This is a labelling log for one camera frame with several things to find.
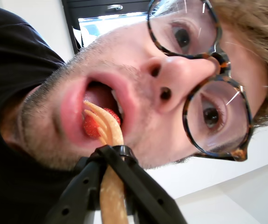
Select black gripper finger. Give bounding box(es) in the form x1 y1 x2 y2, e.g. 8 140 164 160
100 144 188 224
44 144 109 224

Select red strawberry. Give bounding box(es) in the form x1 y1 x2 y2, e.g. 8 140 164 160
82 107 122 139

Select orange plastic fork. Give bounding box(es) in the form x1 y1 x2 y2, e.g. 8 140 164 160
82 100 130 224

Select man's head with blond hair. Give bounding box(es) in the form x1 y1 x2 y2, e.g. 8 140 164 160
0 0 268 171

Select man in navy shirt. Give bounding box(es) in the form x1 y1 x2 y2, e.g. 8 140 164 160
0 3 102 224

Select tortoiseshell round glasses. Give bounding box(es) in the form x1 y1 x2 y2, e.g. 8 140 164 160
147 0 254 162

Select silver window handle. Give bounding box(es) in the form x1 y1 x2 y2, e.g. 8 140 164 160
106 4 124 11

